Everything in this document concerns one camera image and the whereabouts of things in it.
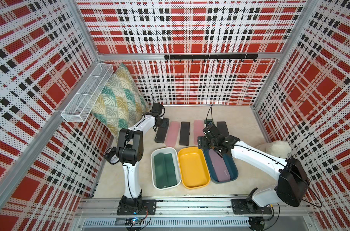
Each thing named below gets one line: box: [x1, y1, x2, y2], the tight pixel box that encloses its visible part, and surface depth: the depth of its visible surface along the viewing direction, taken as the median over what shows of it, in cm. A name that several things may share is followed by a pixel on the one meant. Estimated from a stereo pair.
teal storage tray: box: [202, 148, 239, 184], surface depth 86 cm
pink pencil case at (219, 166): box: [208, 148, 231, 182], surface depth 87 cm
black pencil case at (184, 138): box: [179, 121, 190, 146], surface depth 107 cm
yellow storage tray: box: [177, 146, 211, 190], surface depth 88 cm
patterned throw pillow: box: [91, 63, 150, 138], surface depth 91 cm
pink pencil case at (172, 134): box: [165, 120, 181, 148], surface depth 108 cm
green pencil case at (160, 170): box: [153, 152, 167, 189], surface depth 86 cm
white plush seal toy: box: [254, 140, 292, 159], surface depth 76 cm
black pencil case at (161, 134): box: [154, 126, 169, 144], surface depth 102 cm
